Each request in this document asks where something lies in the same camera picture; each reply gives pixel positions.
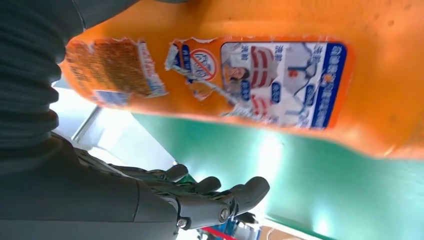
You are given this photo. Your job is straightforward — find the red metal beam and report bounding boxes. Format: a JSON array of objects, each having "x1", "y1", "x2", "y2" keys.
[{"x1": 201, "y1": 226, "x2": 240, "y2": 240}]

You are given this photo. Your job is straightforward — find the white long table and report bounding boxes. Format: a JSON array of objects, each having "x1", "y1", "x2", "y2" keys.
[{"x1": 71, "y1": 105, "x2": 332, "y2": 240}]

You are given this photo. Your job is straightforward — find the cardboard box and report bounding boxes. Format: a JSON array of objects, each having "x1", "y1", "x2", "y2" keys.
[{"x1": 259, "y1": 226, "x2": 301, "y2": 240}]

